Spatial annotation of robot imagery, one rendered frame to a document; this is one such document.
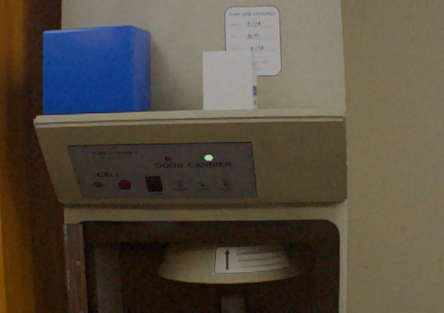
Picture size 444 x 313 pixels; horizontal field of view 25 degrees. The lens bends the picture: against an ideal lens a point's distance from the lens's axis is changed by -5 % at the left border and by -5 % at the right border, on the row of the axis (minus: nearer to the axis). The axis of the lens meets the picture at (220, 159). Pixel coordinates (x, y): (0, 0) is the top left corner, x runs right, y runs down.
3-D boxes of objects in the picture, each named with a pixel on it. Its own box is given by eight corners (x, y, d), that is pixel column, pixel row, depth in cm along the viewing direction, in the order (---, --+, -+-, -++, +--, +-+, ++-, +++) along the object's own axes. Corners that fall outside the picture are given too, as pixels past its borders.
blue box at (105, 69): (65, 114, 118) (65, 35, 117) (151, 110, 116) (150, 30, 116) (42, 115, 108) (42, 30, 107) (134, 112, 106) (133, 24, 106)
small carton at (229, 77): (210, 110, 113) (208, 53, 113) (257, 109, 113) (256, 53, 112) (203, 110, 108) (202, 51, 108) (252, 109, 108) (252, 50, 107)
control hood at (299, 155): (61, 202, 119) (58, 114, 118) (349, 199, 115) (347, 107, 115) (33, 212, 108) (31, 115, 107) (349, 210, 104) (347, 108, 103)
